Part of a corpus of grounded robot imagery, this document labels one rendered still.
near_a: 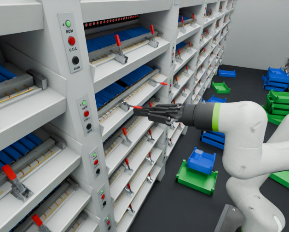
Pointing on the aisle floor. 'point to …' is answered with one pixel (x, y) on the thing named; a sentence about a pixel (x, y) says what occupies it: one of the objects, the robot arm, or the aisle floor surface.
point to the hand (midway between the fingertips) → (142, 111)
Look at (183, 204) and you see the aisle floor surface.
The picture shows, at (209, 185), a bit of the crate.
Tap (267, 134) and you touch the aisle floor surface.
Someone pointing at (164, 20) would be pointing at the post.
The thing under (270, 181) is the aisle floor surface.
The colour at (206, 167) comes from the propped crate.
